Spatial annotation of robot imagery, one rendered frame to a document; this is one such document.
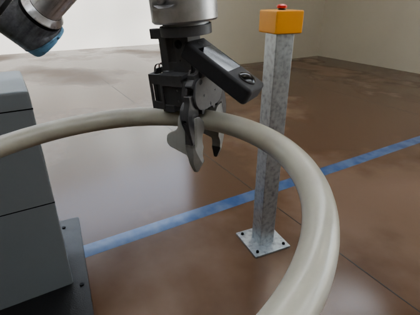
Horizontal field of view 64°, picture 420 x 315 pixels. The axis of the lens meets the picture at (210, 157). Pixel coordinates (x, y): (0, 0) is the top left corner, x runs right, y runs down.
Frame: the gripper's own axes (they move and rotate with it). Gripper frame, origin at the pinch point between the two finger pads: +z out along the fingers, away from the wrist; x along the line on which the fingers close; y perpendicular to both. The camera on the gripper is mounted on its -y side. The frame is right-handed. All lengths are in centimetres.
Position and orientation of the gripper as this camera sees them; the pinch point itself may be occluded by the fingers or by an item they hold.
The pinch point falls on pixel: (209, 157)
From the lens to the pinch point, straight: 53.8
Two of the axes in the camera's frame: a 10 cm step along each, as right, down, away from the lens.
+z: 0.8, 8.9, 4.5
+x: -5.3, 4.2, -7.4
